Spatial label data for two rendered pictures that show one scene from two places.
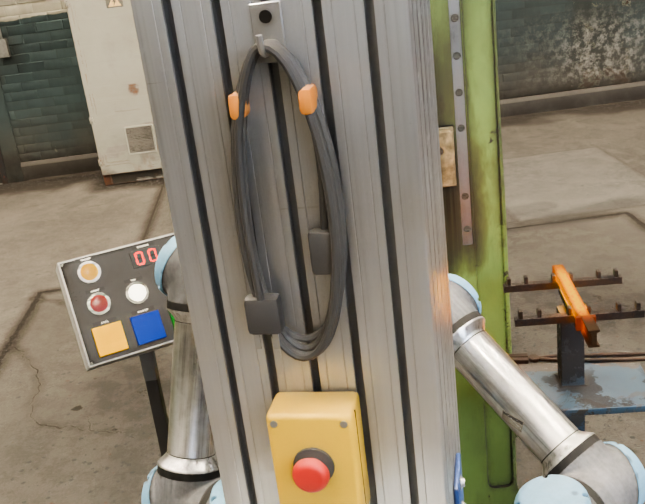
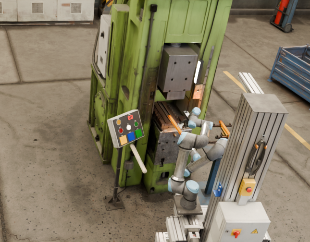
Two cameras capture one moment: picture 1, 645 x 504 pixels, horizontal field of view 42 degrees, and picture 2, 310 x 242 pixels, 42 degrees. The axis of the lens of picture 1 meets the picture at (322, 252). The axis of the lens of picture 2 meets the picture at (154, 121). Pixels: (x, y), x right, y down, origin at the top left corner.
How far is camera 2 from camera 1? 2.39 m
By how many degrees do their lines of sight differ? 26
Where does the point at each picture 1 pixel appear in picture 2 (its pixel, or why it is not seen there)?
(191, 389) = (183, 164)
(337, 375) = (252, 176)
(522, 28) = not seen: outside the picture
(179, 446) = (179, 175)
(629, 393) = not seen: hidden behind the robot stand
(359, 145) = (267, 151)
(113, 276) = (123, 123)
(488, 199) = (204, 101)
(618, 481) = not seen: hidden behind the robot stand
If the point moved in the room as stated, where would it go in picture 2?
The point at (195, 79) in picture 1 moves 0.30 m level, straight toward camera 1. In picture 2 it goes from (250, 141) to (281, 169)
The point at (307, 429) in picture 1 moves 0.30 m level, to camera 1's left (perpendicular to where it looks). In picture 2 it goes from (249, 184) to (213, 190)
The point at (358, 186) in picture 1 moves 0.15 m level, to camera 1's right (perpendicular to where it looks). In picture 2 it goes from (265, 155) to (282, 152)
